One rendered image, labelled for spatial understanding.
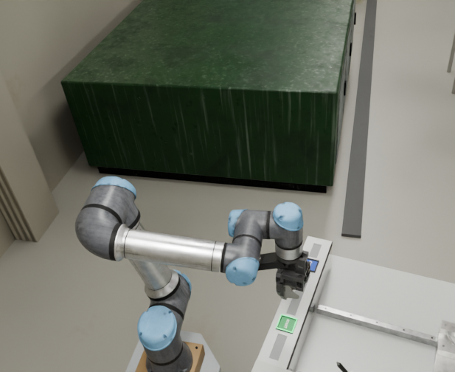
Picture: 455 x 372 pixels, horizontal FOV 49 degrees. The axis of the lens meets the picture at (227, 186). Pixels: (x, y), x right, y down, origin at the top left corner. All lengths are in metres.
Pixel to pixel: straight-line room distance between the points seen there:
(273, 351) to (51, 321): 1.79
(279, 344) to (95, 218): 0.70
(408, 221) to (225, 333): 1.40
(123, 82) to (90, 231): 2.23
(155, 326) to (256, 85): 1.96
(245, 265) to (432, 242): 2.25
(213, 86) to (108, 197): 1.95
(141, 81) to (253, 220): 2.22
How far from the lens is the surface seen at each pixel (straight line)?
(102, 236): 1.27
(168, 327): 1.52
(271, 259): 1.43
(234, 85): 3.18
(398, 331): 1.82
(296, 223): 1.27
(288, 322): 1.66
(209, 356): 1.78
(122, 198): 1.36
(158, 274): 1.54
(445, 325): 1.79
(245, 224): 1.28
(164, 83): 3.31
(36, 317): 3.21
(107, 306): 3.08
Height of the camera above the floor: 2.33
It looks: 39 degrees down
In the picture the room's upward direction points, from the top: 7 degrees counter-clockwise
